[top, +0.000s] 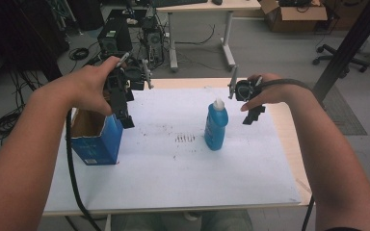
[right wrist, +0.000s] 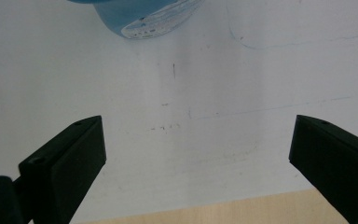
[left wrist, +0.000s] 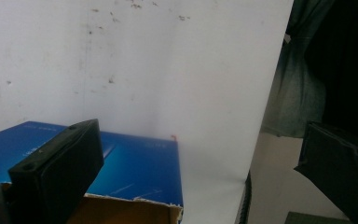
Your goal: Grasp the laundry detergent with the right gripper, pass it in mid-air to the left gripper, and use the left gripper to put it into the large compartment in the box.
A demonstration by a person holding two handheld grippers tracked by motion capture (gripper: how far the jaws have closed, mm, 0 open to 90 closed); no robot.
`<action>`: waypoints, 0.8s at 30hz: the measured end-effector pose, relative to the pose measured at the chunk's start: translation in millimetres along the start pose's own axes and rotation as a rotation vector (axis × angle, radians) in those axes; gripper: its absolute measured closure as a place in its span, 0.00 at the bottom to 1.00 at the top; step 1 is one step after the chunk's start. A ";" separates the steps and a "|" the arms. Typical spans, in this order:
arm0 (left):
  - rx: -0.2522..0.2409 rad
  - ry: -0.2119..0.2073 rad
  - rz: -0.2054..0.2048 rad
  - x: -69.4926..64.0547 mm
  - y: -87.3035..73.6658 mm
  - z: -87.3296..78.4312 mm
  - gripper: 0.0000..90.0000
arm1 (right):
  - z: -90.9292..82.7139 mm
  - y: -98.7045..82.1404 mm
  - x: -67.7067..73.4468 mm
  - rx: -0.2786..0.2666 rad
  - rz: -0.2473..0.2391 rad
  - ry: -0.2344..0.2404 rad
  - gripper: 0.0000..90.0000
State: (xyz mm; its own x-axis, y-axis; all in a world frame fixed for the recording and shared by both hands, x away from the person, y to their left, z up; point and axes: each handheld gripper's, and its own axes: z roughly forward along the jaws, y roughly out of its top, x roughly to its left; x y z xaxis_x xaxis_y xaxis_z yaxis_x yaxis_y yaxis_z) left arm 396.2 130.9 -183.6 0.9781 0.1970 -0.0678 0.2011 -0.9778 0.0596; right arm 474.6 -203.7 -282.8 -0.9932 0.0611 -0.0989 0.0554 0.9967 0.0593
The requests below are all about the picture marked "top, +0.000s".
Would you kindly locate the blue cardboard box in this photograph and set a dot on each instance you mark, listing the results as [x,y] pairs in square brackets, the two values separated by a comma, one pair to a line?
[102,144]

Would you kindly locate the brown cardboard box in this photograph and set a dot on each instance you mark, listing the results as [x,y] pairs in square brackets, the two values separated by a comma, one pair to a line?
[295,17]

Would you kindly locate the black metal post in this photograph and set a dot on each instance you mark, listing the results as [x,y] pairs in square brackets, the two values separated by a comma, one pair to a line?
[350,48]

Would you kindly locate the white paper sheet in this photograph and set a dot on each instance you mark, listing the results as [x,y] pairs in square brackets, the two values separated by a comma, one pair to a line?
[173,179]

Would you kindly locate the person's right hand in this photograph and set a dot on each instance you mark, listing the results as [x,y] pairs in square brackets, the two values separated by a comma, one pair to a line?
[269,93]

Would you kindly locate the blue plastic bottle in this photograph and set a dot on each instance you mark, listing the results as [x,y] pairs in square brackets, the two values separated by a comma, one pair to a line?
[216,128]

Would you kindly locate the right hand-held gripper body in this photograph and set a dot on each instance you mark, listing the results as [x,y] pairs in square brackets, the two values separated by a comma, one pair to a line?
[244,90]

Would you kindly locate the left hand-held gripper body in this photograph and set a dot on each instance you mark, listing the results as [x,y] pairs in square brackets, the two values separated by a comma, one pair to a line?
[131,75]

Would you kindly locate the black computer mouse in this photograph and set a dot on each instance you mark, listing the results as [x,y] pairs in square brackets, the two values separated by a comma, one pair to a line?
[217,2]

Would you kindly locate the black office chair base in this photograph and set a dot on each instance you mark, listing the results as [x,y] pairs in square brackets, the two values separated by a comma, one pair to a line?
[332,54]

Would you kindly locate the dark curtain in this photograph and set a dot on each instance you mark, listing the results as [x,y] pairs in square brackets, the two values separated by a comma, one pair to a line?
[16,32]

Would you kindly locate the black keyboard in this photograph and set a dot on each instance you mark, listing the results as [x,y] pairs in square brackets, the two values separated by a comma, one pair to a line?
[179,2]

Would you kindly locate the person's left hand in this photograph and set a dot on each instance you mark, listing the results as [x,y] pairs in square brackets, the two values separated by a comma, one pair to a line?
[83,86]

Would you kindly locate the black computer tower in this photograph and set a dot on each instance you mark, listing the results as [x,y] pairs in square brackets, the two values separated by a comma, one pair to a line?
[114,35]

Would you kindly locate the grey computer tower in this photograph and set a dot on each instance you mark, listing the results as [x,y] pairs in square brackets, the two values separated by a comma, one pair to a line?
[153,41]

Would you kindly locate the grey floor mat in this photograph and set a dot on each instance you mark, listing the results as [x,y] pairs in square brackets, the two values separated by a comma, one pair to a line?
[345,118]

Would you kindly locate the white desk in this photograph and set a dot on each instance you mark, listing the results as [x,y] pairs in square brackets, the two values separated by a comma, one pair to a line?
[205,5]

